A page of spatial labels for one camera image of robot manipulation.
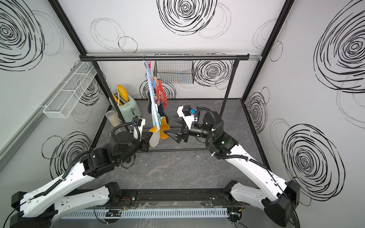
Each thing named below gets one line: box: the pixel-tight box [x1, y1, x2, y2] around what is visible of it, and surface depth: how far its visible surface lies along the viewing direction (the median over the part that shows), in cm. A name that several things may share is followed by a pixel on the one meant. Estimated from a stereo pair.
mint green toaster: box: [114, 92, 142, 123], surface depth 99 cm
